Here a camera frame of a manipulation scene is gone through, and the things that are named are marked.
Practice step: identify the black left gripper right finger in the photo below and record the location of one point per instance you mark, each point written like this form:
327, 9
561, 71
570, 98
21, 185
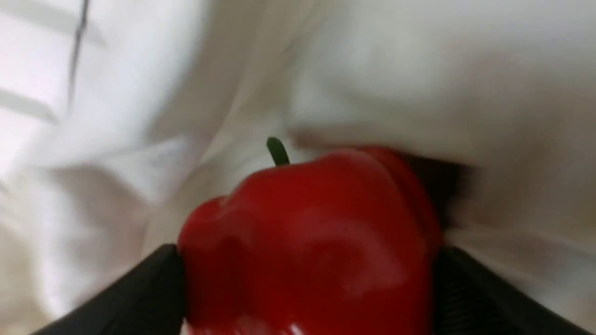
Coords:
469, 299

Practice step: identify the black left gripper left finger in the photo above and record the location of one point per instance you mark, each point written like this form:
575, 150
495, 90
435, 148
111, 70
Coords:
148, 300

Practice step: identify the red bell pepper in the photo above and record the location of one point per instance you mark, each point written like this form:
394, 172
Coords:
342, 245

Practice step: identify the white cloth tote bag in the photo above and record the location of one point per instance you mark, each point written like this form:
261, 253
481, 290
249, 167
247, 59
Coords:
491, 103

